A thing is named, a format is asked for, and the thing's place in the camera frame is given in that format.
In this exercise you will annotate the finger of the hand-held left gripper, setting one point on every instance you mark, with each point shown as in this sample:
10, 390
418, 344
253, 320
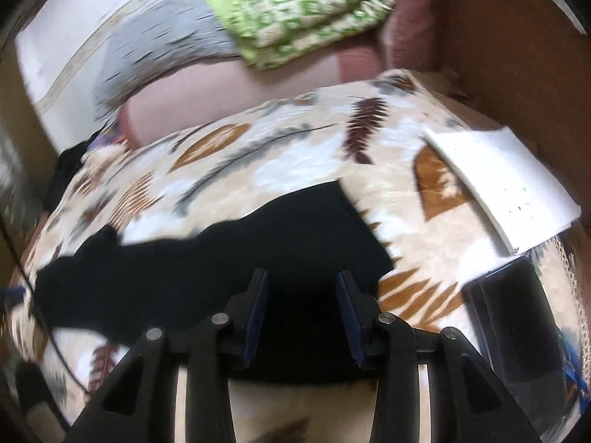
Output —
11, 292

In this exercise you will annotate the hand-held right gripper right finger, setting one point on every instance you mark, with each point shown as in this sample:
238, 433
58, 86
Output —
349, 318

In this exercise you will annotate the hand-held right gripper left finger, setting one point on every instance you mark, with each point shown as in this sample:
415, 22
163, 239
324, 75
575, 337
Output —
256, 314

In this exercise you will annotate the black pants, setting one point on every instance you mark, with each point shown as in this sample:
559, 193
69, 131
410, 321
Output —
207, 277

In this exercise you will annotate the dark cloth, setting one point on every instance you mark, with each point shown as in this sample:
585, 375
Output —
69, 170

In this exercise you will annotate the leaf print fleece blanket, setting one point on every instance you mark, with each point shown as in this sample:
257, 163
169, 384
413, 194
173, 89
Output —
286, 170

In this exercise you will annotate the black glossy case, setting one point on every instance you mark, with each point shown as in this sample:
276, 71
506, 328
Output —
517, 323

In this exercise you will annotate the purple patterned cloth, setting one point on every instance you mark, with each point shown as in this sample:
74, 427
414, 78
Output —
110, 137

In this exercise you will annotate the white notebook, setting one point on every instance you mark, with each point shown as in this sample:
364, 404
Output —
498, 180

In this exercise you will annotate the pink bolster pillow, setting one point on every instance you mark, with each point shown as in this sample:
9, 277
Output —
231, 97

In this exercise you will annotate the grey quilted cover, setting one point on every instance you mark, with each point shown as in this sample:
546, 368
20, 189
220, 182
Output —
152, 55

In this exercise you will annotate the green patterned folded quilt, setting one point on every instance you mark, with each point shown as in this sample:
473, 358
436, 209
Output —
304, 14

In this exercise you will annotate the brown wooden headboard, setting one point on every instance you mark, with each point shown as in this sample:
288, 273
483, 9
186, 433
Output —
508, 55

